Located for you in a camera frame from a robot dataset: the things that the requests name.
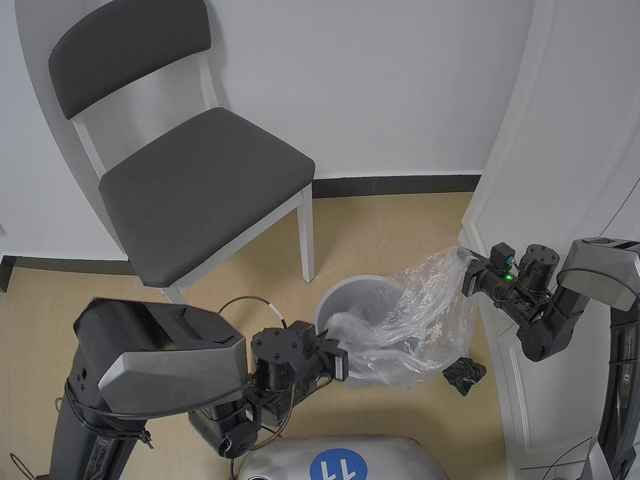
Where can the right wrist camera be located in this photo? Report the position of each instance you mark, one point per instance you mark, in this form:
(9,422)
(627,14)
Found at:
(500,257)

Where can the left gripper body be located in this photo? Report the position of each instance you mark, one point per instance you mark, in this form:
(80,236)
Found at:
(330,363)

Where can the clear plastic bag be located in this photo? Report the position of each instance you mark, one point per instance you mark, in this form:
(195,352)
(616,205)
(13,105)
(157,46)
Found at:
(425,308)

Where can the white wardrobe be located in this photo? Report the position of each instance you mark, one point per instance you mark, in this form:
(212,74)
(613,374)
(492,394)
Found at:
(560,118)

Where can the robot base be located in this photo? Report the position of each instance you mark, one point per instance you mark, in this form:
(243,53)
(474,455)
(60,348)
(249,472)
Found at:
(300,455)

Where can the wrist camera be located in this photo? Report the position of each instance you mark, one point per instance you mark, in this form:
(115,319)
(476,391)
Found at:
(500,257)
(302,335)

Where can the grey padded white chair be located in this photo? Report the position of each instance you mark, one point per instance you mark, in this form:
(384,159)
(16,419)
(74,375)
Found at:
(200,183)

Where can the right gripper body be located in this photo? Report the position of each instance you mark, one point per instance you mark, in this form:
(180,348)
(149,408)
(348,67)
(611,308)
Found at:
(480,280)

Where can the black plastic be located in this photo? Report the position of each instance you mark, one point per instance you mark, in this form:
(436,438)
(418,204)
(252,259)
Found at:
(465,375)

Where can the white trash bin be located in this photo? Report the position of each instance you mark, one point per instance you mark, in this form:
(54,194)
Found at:
(345,293)

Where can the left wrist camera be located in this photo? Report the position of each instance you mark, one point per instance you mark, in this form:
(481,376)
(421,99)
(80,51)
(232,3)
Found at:
(302,335)

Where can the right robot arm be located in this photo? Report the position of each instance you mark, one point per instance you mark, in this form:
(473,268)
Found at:
(590,278)

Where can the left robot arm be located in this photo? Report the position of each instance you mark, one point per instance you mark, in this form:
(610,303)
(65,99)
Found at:
(150,348)

